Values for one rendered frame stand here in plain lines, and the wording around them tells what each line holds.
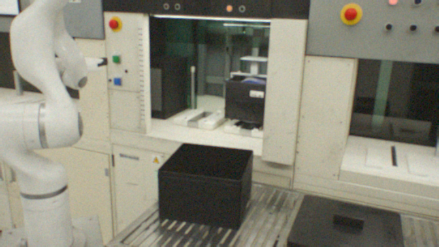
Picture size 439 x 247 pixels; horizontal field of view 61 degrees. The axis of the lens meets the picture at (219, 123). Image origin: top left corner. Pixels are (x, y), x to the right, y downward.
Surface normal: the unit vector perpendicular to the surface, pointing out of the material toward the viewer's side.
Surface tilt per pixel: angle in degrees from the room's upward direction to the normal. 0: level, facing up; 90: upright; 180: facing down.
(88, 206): 90
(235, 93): 90
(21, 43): 76
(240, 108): 90
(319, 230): 0
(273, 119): 90
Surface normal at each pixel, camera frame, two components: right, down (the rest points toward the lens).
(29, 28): 0.33, 0.03
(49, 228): 0.48, 0.27
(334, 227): 0.04, -0.95
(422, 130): -0.38, 0.26
